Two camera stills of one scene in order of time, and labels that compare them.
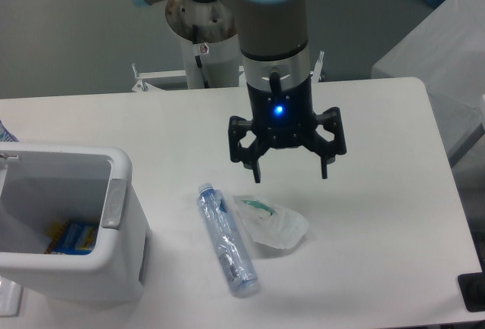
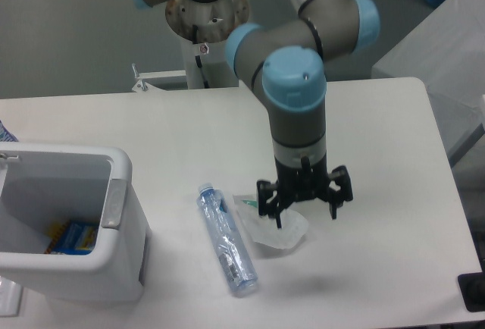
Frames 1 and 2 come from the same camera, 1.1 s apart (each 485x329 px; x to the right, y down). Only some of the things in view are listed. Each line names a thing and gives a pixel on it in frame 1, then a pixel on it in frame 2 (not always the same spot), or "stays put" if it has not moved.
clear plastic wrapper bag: (270, 223) stays put
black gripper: (283, 117) -> (311, 181)
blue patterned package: (5, 135) stays put
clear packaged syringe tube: (239, 271) stays put
